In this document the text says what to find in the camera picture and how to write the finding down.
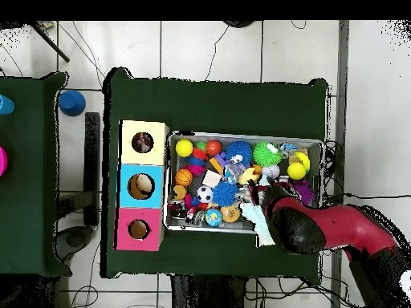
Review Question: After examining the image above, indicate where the mint green cloth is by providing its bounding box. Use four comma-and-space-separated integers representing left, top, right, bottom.
240, 201, 274, 231

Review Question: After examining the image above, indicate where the shallow clear mesh bin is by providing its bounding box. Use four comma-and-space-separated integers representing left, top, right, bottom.
164, 131, 325, 237

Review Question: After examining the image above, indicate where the wooden box with three holes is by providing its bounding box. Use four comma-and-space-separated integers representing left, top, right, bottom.
115, 119, 170, 253

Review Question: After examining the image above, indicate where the plain wooden block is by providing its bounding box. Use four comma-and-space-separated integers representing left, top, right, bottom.
202, 169, 223, 188

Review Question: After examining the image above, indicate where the small basketball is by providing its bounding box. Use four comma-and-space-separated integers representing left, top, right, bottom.
176, 168, 193, 187

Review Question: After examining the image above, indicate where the small soccer ball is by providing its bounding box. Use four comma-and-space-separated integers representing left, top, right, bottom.
197, 185, 214, 203

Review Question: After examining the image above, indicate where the orange ball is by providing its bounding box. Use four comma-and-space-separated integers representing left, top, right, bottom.
206, 139, 223, 156

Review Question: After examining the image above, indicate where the blue spiky rubber ball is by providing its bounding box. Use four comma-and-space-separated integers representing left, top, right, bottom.
211, 180, 240, 208

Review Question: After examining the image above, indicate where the yellow ball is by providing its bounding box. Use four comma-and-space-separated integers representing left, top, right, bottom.
175, 138, 194, 158
287, 162, 308, 181

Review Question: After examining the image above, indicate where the globe print ball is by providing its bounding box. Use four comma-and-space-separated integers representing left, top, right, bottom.
205, 208, 224, 228

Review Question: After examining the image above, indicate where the green fuzzy toy with eyes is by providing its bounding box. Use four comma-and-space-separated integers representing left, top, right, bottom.
252, 140, 283, 168

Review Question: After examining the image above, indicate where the small baseball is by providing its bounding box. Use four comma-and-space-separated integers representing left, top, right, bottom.
262, 164, 281, 180

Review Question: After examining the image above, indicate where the dark green table cloth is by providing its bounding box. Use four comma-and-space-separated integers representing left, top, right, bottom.
0, 70, 71, 278
102, 67, 330, 283

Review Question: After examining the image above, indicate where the purple spiky toy with eyes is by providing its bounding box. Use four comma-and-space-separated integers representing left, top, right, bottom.
292, 180, 315, 206

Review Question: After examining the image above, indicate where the person's foot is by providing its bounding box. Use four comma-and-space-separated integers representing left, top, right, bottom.
222, 20, 257, 30

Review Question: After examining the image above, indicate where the pink round object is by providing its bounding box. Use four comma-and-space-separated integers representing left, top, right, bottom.
0, 145, 9, 178

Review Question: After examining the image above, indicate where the light blue cup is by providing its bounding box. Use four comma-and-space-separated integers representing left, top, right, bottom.
0, 94, 15, 116

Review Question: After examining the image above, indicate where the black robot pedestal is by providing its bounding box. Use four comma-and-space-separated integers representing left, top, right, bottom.
169, 274, 251, 308

